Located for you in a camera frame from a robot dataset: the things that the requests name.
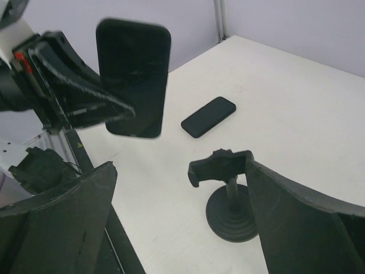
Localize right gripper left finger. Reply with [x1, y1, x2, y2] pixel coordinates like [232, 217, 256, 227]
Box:
[1, 162, 117, 273]

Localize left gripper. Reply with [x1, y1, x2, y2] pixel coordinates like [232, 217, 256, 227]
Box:
[11, 31, 136, 134]

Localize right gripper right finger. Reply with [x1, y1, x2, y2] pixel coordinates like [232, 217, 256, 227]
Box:
[246, 160, 364, 273]

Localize black phone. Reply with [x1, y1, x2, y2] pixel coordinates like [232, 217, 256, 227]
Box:
[96, 18, 171, 139]
[181, 96, 236, 139]

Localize black round base phone stand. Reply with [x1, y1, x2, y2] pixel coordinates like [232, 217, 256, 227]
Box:
[188, 149, 258, 243]

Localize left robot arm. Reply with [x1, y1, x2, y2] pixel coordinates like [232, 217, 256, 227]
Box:
[1, 31, 135, 195]

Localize left aluminium frame post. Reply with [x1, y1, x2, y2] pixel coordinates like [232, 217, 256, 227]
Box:
[213, 0, 228, 43]

